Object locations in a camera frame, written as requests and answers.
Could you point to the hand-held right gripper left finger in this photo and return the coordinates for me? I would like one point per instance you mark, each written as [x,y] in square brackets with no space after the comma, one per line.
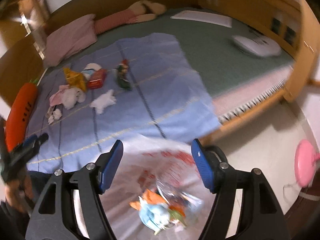
[112,165]

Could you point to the green and white wrapper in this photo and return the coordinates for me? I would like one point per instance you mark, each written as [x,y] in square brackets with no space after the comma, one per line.
[175,216]

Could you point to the person's left hand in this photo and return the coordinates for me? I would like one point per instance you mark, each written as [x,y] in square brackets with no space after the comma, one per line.
[16,195]

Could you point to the pink round stand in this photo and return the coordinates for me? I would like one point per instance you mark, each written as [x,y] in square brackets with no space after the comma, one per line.
[303,162]

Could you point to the pink paper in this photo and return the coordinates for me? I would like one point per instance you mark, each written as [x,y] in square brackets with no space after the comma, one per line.
[57,97]

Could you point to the pink pillow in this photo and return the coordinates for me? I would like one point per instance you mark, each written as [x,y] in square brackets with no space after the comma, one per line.
[72,37]

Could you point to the orange tissue pack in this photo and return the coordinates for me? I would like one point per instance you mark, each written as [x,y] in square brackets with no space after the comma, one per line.
[150,197]

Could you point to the striped plush doll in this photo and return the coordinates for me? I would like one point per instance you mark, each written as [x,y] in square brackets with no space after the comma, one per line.
[112,21]

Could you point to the curved wooden ladder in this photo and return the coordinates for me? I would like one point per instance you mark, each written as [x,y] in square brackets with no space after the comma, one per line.
[300,67]

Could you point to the blue face mask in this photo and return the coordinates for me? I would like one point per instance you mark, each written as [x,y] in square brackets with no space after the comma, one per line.
[152,215]

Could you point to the green bed mat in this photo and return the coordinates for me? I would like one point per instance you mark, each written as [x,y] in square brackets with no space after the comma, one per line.
[212,50]

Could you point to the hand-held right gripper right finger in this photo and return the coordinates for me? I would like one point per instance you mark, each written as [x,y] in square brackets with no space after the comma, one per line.
[202,165]

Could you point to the small white tissue scrap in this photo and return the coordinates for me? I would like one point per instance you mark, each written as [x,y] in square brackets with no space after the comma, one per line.
[50,120]
[57,113]

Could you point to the large white tissue clump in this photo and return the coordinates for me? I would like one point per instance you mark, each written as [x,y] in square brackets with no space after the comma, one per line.
[71,98]

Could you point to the blue striped sheet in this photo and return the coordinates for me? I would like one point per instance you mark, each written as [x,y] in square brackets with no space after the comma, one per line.
[162,92]

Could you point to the white and blue paper cup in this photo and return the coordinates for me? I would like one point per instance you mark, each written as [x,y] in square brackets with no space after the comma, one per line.
[91,68]

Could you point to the white flat board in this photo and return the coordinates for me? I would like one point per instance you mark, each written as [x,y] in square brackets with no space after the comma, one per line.
[200,17]

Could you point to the clear plastic wrapper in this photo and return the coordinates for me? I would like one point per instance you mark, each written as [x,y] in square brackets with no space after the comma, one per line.
[175,180]

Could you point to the red cardboard box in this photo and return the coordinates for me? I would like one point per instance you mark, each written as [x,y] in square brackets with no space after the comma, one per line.
[96,80]

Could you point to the green wafer wrapper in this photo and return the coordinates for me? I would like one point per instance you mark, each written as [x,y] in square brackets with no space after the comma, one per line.
[122,77]

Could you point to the orange carrot plush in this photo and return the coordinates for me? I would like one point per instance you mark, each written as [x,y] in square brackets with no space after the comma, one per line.
[20,112]

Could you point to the white tissue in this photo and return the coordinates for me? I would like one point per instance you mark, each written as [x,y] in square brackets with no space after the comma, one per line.
[103,101]

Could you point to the white bin with plastic bag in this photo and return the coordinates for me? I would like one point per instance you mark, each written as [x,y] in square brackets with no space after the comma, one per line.
[150,160]

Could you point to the yellow snack bag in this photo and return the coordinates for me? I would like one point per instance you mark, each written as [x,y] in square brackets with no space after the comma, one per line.
[75,78]

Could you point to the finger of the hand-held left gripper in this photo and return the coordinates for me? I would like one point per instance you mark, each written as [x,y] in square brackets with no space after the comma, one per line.
[42,138]
[28,143]

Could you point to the wooden bunk bed frame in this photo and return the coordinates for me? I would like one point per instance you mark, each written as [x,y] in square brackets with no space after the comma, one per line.
[250,5]

